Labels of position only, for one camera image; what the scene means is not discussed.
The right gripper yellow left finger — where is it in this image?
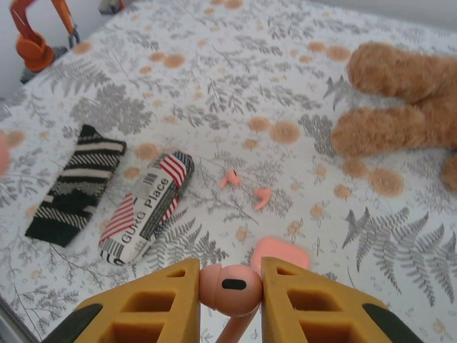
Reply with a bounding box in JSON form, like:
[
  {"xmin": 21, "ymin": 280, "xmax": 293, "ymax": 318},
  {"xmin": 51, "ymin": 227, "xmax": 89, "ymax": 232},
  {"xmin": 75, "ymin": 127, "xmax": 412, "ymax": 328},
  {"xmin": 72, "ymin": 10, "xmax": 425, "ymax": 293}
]
[{"xmin": 42, "ymin": 259, "xmax": 201, "ymax": 343}]

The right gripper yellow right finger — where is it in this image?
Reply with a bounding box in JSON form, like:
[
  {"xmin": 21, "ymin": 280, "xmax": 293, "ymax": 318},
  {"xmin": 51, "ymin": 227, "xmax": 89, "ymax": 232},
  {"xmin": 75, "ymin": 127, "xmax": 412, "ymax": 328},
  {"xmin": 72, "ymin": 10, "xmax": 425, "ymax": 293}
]
[{"xmin": 260, "ymin": 256, "xmax": 426, "ymax": 343}]

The pink wireless earbud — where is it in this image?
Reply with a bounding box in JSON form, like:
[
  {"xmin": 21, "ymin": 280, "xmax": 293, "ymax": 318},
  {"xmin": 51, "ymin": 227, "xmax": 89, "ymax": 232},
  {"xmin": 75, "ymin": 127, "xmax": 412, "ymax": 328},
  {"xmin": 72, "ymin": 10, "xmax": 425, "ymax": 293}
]
[
  {"xmin": 199, "ymin": 264, "xmax": 265, "ymax": 343},
  {"xmin": 253, "ymin": 188, "xmax": 271, "ymax": 212},
  {"xmin": 219, "ymin": 169, "xmax": 241, "ymax": 190}
]

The flag print glasses case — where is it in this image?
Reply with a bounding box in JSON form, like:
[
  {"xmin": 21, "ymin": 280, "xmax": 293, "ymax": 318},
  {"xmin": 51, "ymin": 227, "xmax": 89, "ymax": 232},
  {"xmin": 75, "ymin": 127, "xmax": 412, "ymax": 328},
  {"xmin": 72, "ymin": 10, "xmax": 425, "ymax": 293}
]
[{"xmin": 99, "ymin": 151, "xmax": 196, "ymax": 266}]

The black beige striped sock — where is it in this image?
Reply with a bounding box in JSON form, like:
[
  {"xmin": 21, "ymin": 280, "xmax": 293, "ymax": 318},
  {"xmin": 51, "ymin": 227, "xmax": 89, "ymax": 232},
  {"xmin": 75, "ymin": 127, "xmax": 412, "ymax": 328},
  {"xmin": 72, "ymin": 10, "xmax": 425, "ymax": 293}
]
[{"xmin": 24, "ymin": 124, "xmax": 128, "ymax": 248}]

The brown teddy bear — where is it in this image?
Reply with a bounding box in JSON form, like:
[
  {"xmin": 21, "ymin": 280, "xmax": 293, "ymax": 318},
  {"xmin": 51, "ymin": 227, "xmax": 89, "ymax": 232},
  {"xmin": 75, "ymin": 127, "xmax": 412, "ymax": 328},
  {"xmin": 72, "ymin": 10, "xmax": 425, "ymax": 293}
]
[{"xmin": 331, "ymin": 41, "xmax": 457, "ymax": 194}]

